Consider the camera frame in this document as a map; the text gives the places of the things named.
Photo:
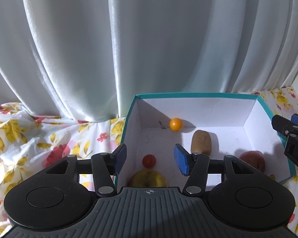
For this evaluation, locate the white curtain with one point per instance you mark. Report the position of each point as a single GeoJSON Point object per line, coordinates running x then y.
{"type": "Point", "coordinates": [139, 42]}

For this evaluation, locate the floral bed sheet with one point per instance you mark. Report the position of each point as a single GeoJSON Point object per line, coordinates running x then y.
{"type": "Point", "coordinates": [27, 138]}

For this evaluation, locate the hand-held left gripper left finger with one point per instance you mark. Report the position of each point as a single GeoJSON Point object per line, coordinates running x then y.
{"type": "Point", "coordinates": [120, 157]}

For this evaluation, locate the small red apple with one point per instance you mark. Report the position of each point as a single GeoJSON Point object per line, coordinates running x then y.
{"type": "Point", "coordinates": [253, 161]}

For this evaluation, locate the red cherry tomato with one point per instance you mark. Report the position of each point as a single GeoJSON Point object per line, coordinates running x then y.
{"type": "Point", "coordinates": [149, 161]}

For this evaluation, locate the long brown kiwi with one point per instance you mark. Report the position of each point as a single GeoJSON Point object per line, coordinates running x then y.
{"type": "Point", "coordinates": [201, 142]}

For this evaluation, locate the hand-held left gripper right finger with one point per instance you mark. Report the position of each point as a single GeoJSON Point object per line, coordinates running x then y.
{"type": "Point", "coordinates": [180, 159]}

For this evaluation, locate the large dark red apple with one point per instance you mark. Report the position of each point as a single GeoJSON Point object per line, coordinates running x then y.
{"type": "Point", "coordinates": [149, 179]}

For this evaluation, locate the yellow cherry tomato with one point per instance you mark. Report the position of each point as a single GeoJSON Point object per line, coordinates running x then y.
{"type": "Point", "coordinates": [176, 124]}

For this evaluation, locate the teal cardboard box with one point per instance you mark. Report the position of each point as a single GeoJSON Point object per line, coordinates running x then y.
{"type": "Point", "coordinates": [213, 114]}

